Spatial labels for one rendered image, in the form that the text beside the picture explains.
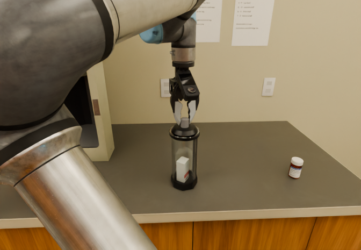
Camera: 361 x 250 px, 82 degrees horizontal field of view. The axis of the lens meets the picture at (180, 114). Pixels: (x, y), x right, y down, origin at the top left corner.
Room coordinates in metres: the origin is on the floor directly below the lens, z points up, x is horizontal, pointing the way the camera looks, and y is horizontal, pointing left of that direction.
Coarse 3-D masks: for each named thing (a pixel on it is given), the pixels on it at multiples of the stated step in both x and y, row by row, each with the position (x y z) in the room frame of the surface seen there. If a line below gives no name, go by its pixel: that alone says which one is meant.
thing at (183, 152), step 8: (176, 136) 0.60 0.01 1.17; (184, 136) 0.60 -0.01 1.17; (192, 136) 0.60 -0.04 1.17; (176, 144) 0.61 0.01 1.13; (184, 144) 0.60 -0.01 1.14; (192, 144) 0.61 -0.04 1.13; (176, 152) 0.61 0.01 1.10; (184, 152) 0.60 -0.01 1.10; (192, 152) 0.61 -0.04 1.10; (176, 160) 0.61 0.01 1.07; (184, 160) 0.60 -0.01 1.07; (192, 160) 0.61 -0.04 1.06; (176, 168) 0.61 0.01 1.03; (184, 168) 0.60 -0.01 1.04; (192, 168) 0.61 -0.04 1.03; (176, 176) 0.61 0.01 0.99; (184, 176) 0.60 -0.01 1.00; (192, 176) 0.62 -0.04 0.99
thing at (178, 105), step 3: (177, 102) 0.64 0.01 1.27; (177, 105) 0.64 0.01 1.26; (180, 105) 0.64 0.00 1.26; (177, 108) 0.64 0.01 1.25; (180, 108) 0.64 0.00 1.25; (177, 111) 0.64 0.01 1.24; (174, 114) 0.64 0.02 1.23; (177, 114) 0.64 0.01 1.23; (180, 114) 0.64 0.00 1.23; (174, 117) 0.65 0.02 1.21; (177, 117) 0.64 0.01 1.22; (177, 120) 0.64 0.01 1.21; (180, 120) 0.64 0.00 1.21; (177, 123) 0.65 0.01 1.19
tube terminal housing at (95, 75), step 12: (96, 72) 0.81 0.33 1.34; (96, 84) 0.79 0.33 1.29; (96, 96) 0.79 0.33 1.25; (108, 108) 0.88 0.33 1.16; (96, 120) 0.78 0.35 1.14; (108, 120) 0.86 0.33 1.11; (108, 132) 0.84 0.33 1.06; (108, 144) 0.81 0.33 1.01; (96, 156) 0.78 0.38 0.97; (108, 156) 0.79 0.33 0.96
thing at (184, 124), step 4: (184, 120) 0.64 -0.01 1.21; (188, 120) 0.64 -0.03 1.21; (176, 124) 0.66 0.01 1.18; (180, 124) 0.65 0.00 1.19; (184, 124) 0.64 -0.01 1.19; (188, 124) 0.64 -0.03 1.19; (192, 124) 0.67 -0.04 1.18; (172, 128) 0.64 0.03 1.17; (176, 128) 0.63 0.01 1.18; (180, 128) 0.63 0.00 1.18; (184, 128) 0.63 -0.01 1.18; (188, 128) 0.63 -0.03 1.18; (192, 128) 0.63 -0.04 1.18; (196, 128) 0.64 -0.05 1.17; (176, 132) 0.62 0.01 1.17; (180, 132) 0.61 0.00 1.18; (184, 132) 0.61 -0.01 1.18; (188, 132) 0.61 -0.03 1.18; (192, 132) 0.62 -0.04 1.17; (196, 132) 0.63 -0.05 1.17
